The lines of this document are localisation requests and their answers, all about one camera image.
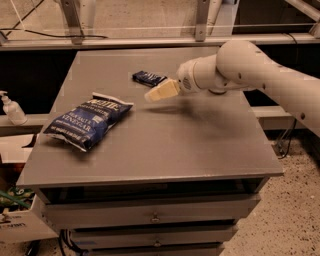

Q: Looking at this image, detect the grey drawer cabinet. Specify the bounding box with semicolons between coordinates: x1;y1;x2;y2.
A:
19;48;282;256

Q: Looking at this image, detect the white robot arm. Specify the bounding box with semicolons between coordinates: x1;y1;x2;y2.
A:
145;41;320;136

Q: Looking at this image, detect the white pump sanitizer bottle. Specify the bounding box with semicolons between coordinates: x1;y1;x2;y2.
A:
0;91;27;125

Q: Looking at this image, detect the white cardboard box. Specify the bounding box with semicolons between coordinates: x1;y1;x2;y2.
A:
0;133;59;244

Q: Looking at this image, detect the blue kettle chips bag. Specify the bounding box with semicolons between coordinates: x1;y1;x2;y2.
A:
44;93;133;152

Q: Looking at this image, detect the blue rxbar blueberry bar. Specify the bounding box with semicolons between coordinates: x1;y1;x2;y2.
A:
132;71;167;88

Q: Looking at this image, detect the grey metal bracket left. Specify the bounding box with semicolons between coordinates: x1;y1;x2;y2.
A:
60;0;83;45

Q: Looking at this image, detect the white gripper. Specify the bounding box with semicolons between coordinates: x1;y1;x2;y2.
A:
144;58;201;102

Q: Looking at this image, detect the grey metal bracket right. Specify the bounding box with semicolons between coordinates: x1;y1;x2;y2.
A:
195;0;210;42

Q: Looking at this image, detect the grey metal bracket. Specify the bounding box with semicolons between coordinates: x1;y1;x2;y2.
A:
60;0;83;45
195;0;210;42

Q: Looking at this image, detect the black cable behind glass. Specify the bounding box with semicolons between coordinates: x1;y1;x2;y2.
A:
0;0;109;40

